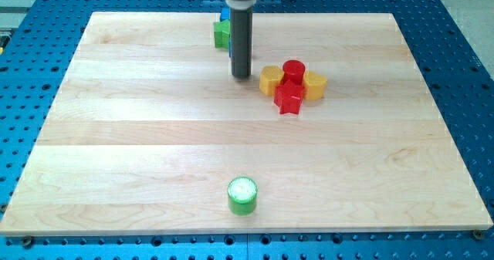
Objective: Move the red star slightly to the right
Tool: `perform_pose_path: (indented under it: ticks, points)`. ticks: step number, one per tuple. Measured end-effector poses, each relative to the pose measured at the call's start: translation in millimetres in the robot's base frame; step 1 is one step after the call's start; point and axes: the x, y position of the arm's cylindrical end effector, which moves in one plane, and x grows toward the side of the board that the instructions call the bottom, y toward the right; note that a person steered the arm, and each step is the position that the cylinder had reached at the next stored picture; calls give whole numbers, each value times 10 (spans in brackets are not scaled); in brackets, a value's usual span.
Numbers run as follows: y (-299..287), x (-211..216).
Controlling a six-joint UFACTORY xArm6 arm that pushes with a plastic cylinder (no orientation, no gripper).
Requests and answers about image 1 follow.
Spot red cylinder block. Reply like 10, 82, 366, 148
283, 59, 306, 85

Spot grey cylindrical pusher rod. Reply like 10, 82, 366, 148
226, 0, 255, 79

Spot blue block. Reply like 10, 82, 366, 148
219, 8, 230, 22

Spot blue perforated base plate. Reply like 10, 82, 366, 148
1, 0, 493, 259

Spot green cylinder block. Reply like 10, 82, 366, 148
227, 176, 258, 216

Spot light wooden board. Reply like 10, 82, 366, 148
1, 12, 492, 236

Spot green star block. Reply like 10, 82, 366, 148
213, 19, 230, 49

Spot yellow half-round block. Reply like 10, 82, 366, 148
303, 70, 328, 100

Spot yellow hexagon block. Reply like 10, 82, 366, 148
259, 66, 284, 96

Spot red star block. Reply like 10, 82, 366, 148
274, 80, 304, 114

